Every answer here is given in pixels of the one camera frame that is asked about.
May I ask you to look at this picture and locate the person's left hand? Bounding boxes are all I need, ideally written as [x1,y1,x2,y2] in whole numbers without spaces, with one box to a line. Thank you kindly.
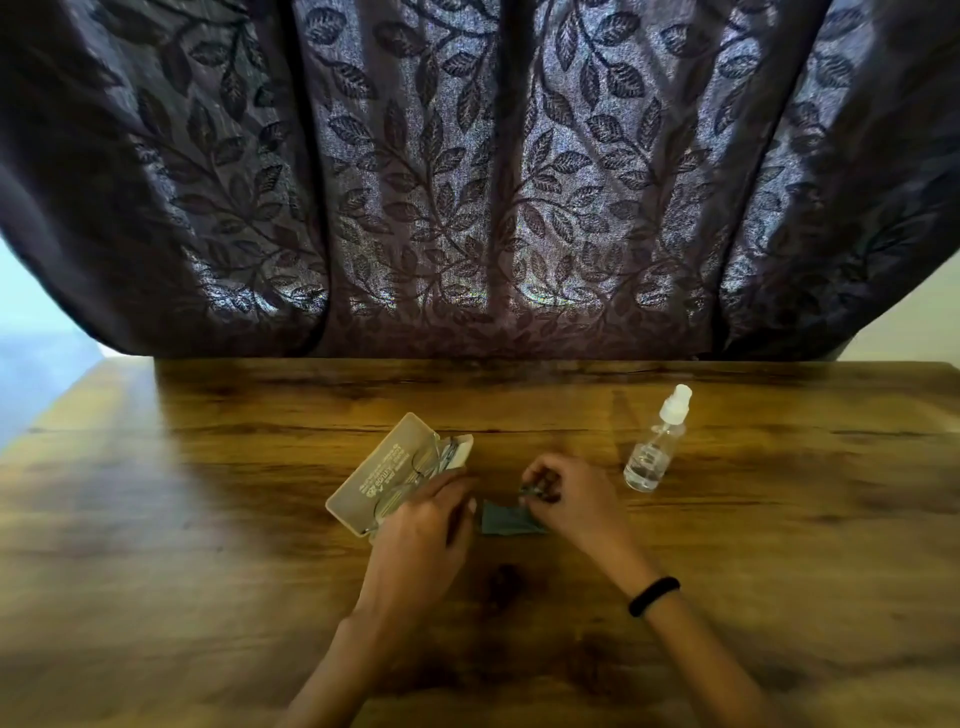
[354,468,479,628]

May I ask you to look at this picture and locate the person's right hand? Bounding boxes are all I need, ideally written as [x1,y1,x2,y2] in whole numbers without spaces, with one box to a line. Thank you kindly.
[519,452,655,599]

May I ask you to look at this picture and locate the grey cleaning cloth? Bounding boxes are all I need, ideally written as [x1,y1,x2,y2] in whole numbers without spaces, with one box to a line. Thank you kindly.
[479,498,550,537]

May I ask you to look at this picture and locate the thin-framed eyeglasses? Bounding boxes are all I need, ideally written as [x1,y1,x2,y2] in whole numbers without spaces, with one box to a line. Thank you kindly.
[372,439,460,524]

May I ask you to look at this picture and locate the person's left forearm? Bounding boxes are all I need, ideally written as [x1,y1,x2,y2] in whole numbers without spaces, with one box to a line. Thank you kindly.
[276,603,425,728]

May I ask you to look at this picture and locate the person's right forearm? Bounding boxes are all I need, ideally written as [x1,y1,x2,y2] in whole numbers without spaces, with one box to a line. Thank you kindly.
[633,581,785,728]

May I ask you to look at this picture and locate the beige eyeglasses case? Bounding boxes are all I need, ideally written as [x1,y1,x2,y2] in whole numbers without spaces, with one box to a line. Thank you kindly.
[324,411,476,539]

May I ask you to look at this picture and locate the clear spray bottle white cap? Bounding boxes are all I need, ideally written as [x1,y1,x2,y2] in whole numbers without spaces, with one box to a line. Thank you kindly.
[623,384,694,494]

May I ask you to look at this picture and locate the black wristband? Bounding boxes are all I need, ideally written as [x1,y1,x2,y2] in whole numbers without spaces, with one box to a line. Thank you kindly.
[627,576,683,619]

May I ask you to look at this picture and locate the dark purple leaf-patterned curtain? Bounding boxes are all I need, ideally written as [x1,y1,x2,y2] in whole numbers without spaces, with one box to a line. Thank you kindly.
[0,0,960,362]

